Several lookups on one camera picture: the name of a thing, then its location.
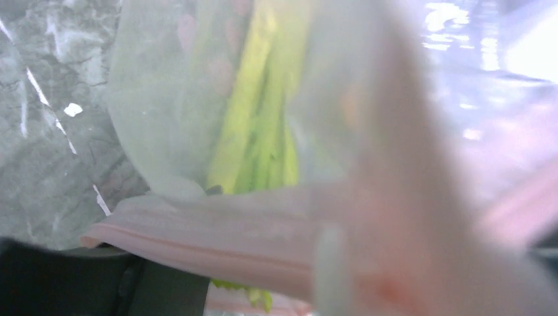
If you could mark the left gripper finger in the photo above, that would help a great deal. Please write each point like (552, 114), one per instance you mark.
(93, 281)

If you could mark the green celery stalk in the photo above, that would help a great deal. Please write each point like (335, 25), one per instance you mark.
(256, 150)

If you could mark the clear zip top bag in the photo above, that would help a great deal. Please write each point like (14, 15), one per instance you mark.
(422, 183)

